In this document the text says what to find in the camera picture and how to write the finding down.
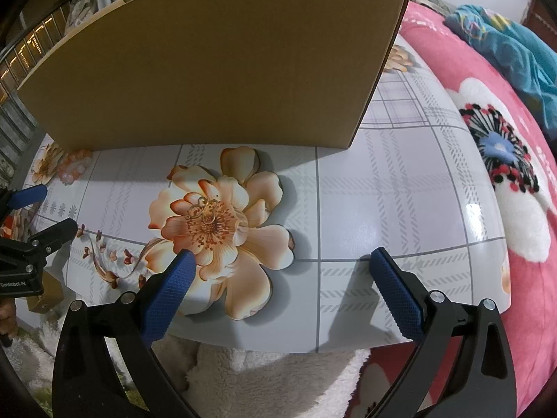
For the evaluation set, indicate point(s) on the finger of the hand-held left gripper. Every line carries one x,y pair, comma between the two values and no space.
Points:
28,196
56,233

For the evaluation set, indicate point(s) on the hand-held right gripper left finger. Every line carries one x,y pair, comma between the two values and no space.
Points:
167,300

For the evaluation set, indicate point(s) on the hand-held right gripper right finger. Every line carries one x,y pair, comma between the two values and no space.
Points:
398,300

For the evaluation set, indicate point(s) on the gold filigree brooch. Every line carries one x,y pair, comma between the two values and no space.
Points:
196,214

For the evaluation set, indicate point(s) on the brown cardboard box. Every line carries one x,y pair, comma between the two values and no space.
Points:
209,74

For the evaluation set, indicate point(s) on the person's left hand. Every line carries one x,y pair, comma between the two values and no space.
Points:
6,318

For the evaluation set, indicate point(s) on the brown cardboard piece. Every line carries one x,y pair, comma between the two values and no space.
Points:
48,291

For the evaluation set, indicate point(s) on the floral vinyl table cover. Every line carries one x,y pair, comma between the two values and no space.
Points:
391,183

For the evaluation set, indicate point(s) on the white fluffy robe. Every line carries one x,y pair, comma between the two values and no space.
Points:
270,383

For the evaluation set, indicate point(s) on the pink floral blanket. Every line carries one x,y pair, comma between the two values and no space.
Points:
535,291

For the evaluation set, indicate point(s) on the metal shelf rack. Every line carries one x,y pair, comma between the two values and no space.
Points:
26,48

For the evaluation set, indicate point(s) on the blue patterned blanket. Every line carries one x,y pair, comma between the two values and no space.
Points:
513,43

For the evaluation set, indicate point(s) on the brown wooden door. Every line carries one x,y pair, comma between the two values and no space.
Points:
544,13

